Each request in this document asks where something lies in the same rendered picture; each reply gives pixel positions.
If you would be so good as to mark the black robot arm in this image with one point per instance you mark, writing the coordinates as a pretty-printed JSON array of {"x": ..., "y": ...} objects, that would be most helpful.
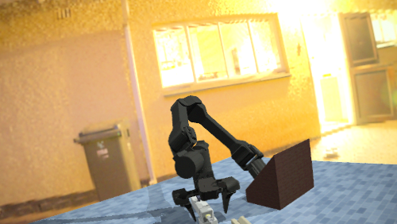
[{"x": 190, "y": 160}]

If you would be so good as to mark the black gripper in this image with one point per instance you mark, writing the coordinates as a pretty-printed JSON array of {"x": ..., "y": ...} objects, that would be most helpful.
[{"x": 181, "y": 196}]

